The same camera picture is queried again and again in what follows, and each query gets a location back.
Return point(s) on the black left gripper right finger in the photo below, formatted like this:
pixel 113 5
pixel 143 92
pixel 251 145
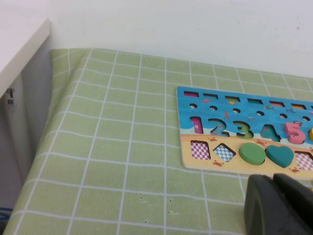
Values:
pixel 298 200

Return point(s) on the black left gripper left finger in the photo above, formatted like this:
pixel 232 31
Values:
pixel 264 215

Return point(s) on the yellow number six piece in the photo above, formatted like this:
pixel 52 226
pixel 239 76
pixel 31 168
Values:
pixel 311 134

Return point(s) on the teal heart piece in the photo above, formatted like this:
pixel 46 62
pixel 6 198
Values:
pixel 280 155

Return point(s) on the green circle piece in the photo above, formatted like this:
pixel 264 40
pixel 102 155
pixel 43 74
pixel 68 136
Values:
pixel 252 153

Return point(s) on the pink number five piece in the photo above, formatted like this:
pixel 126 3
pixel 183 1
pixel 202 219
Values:
pixel 294 132

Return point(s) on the wooden number puzzle board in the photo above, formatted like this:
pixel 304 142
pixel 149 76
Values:
pixel 247 109

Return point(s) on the white shelf board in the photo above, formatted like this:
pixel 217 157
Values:
pixel 19 54

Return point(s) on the green checked tablecloth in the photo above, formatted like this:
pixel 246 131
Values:
pixel 110 147

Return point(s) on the small label sticker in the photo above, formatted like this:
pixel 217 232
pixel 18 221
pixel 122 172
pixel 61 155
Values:
pixel 10 101

